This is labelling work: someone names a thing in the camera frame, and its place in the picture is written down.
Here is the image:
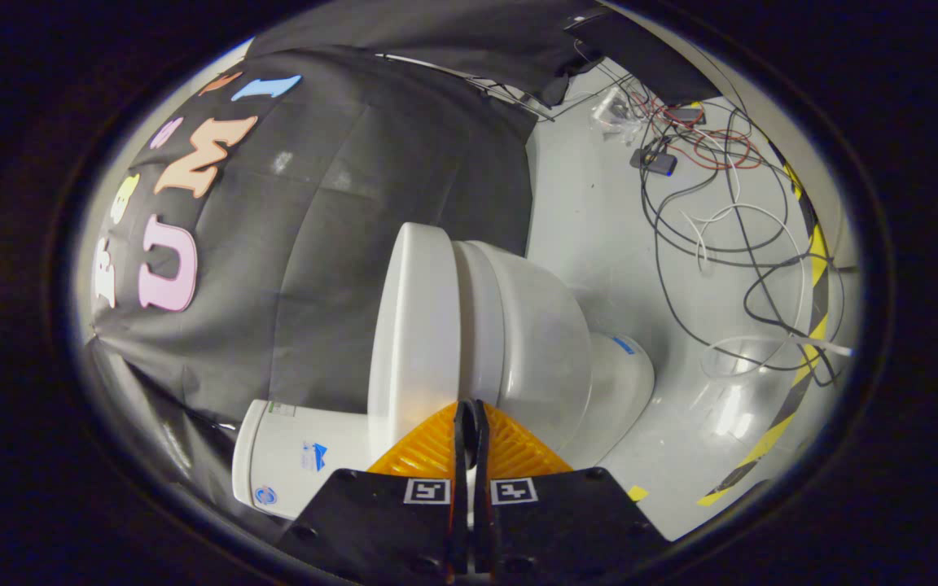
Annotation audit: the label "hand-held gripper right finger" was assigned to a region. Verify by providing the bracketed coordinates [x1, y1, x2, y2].
[469, 399, 673, 586]

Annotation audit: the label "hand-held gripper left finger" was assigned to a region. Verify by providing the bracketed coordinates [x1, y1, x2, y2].
[274, 399, 475, 586]

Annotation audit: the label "white toilet lid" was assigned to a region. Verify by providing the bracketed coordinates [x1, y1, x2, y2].
[366, 222, 464, 461]

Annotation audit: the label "white toilet bowl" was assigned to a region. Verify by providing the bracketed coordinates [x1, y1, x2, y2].
[469, 243, 655, 470]

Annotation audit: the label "black backdrop cloth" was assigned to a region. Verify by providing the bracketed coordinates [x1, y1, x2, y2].
[78, 0, 722, 542]

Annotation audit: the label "yellow black hazard tape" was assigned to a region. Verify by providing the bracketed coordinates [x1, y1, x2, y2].
[695, 98, 833, 508]

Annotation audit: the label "black power adapter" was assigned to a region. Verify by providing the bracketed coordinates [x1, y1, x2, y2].
[630, 146, 678, 177]

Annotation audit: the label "clear plastic bag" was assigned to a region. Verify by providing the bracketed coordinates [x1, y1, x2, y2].
[590, 85, 642, 146]

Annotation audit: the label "backdrop stand pole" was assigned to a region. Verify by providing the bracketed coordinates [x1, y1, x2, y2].
[375, 52, 555, 123]

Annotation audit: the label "black box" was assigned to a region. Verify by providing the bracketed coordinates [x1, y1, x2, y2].
[563, 10, 721, 108]

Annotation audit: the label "white cable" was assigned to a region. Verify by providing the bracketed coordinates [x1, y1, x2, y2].
[677, 130, 854, 379]

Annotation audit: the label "black floor cables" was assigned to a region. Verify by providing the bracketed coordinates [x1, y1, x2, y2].
[571, 49, 861, 387]

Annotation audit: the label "red cable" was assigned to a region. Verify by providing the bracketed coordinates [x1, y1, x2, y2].
[628, 90, 767, 173]

